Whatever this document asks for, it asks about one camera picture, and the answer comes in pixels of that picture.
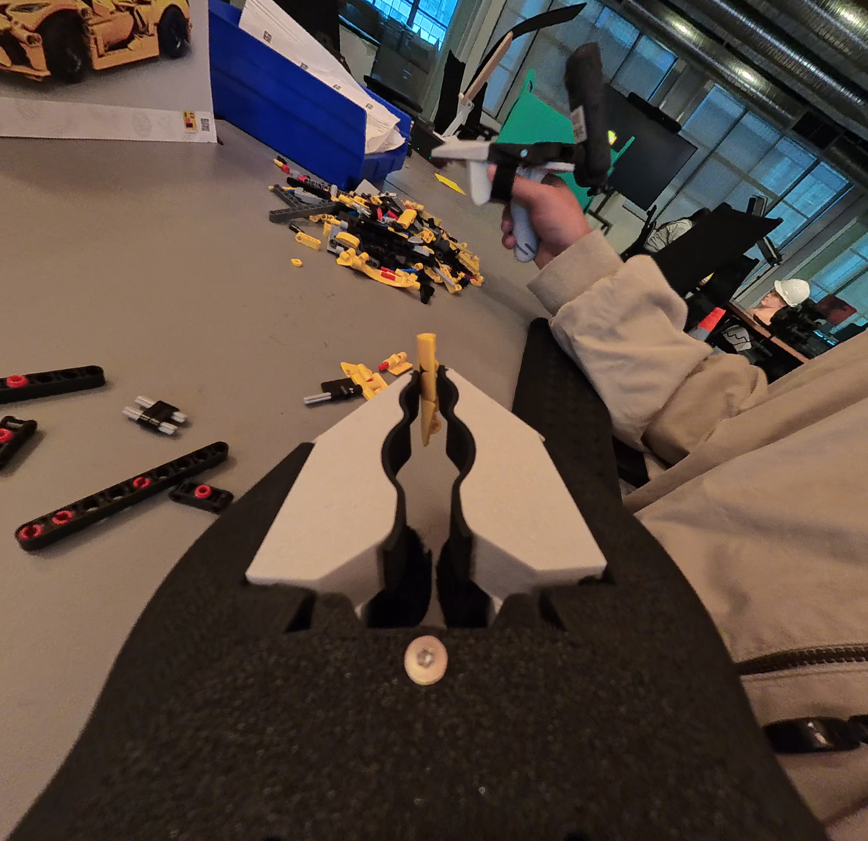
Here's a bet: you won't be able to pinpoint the black beam three red pins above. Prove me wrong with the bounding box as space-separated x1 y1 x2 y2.
17 441 229 552

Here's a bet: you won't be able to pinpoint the person's right hand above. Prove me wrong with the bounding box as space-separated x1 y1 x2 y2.
500 173 592 269

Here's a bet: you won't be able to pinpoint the black wall screen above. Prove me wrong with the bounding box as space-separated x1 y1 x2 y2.
600 85 699 211

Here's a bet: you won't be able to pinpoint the person's beige jacket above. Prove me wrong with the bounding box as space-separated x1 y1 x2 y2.
620 332 868 828

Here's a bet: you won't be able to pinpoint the white booklet yellow car picture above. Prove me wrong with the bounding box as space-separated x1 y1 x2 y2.
0 0 218 143

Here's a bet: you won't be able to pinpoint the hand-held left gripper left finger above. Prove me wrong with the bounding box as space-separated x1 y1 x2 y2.
246 372 418 626

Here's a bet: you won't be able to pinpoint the short black brick red pin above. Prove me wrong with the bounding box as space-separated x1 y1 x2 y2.
168 482 233 513
0 415 38 469

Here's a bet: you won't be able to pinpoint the black beam two red pins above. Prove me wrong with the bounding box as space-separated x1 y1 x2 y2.
0 365 106 404

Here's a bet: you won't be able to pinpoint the black standing panel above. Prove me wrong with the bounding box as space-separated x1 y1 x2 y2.
247 0 340 52

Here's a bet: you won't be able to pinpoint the yellow beam assembly with pins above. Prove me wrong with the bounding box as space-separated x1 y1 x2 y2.
415 334 443 446

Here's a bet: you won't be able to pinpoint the silver ventilation duct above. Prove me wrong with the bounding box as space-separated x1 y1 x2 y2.
637 0 868 143

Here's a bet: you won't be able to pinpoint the wooden desk lamp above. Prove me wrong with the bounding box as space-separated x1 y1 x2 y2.
434 3 587 143

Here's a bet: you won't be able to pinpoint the black jacket zipper pull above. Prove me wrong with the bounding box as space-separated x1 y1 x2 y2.
763 715 868 754

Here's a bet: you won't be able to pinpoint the blue plastic bin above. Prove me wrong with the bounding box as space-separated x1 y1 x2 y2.
209 0 413 191

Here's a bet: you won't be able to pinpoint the yellow black brick block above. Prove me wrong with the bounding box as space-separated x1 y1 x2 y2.
304 361 389 408

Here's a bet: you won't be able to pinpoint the gridded glass window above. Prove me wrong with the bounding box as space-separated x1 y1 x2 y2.
339 0 469 48

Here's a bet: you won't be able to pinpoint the grey desk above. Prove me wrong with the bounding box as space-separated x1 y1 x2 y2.
0 118 564 822

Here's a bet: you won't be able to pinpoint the grey black axle connector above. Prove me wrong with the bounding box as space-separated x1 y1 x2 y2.
123 395 189 436

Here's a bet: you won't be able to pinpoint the black perforated armrest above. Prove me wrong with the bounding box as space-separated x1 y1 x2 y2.
512 319 648 496

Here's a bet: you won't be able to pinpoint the pile of toy bricks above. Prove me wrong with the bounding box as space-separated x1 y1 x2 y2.
269 156 486 305

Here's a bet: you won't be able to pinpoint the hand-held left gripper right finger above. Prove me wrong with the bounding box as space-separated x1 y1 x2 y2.
438 368 608 626

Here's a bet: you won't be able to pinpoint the person's right forearm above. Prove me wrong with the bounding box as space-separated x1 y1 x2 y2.
528 231 770 462

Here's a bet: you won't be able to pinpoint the folded white instruction sheets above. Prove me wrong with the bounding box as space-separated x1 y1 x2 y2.
239 0 404 156

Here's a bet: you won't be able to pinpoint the black device green light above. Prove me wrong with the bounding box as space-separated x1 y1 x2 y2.
410 118 448 160

